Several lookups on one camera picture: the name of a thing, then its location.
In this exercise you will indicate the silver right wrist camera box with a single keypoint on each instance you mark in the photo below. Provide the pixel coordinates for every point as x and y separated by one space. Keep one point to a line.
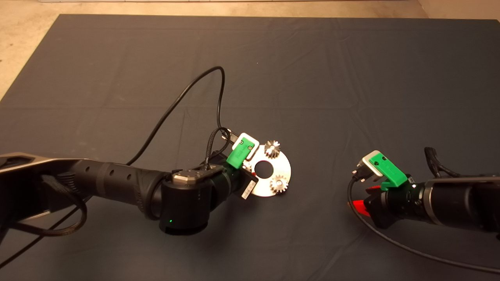
367 162

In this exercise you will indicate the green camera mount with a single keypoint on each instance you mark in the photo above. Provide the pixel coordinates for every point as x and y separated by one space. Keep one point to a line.
240 152
390 170

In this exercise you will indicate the green left camera mount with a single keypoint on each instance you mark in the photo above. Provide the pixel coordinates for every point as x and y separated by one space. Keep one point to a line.
240 152

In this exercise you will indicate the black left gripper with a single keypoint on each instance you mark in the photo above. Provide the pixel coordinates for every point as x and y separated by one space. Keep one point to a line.
240 183

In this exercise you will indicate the dark grey table cloth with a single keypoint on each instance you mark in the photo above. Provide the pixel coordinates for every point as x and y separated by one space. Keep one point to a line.
250 58

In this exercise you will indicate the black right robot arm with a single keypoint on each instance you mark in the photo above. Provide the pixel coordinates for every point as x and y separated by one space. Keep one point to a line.
465 205

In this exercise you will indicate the round metal carrier plate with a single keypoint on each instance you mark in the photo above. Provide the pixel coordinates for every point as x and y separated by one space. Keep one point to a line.
283 168

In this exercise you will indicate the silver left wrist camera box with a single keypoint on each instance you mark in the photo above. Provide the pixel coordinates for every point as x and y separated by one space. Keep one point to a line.
254 140

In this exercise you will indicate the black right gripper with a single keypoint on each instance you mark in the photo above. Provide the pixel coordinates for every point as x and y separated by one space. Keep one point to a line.
394 205

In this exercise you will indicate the green right camera mount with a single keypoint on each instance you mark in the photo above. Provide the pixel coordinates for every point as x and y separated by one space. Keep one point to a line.
390 170

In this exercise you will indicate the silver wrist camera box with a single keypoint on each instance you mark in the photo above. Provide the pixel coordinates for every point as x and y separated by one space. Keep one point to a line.
367 162
254 140

